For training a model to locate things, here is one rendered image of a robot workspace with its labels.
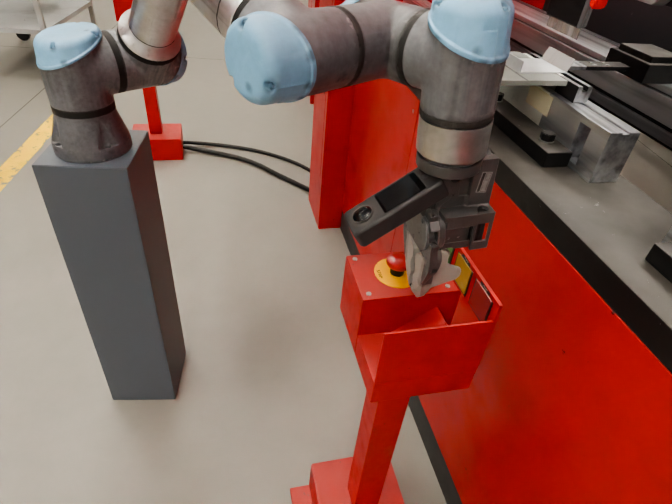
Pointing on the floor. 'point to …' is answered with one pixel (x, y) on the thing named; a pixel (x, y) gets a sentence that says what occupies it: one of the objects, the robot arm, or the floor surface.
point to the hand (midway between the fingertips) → (413, 289)
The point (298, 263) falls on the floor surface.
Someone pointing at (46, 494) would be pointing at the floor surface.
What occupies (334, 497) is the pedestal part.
